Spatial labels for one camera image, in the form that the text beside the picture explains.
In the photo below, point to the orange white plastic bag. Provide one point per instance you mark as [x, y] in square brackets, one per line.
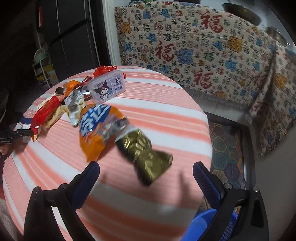
[73, 84]

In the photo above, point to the steel pot with lid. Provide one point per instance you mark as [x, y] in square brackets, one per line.
[276, 35]

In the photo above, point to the clear Kuromi plastic box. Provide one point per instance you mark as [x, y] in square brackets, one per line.
[106, 86]

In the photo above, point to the colourful hexagon floor mat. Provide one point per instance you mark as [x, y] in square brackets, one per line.
[227, 153]

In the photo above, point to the gold foil wrapper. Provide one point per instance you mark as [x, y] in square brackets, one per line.
[149, 163]

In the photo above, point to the red snack wrapper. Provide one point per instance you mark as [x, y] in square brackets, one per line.
[43, 114]

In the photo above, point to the black wok with handle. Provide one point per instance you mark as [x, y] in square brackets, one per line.
[242, 12]

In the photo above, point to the white storage rack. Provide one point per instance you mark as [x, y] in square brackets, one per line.
[40, 61]

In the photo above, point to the striped orange white tablecloth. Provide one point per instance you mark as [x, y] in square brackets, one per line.
[119, 207]

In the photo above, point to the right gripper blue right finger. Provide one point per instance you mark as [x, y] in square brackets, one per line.
[210, 185]

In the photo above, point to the yellow cardboard box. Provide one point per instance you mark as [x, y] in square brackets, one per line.
[51, 74]

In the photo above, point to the red plastic bag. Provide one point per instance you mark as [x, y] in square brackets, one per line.
[103, 70]

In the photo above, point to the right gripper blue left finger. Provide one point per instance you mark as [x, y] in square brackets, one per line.
[83, 183]

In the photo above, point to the dark grey refrigerator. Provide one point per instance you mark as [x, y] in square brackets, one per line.
[75, 34]

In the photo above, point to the silver white snack wrapper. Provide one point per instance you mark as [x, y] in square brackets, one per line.
[75, 103]

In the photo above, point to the blue plastic trash basket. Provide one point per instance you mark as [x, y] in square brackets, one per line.
[202, 221]

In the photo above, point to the black foam net sleeve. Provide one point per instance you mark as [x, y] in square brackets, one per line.
[59, 91]

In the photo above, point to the orange Fanta snack bag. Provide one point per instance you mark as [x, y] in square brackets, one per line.
[98, 122]

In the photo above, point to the patterned fu character blanket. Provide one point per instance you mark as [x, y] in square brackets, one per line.
[217, 55]

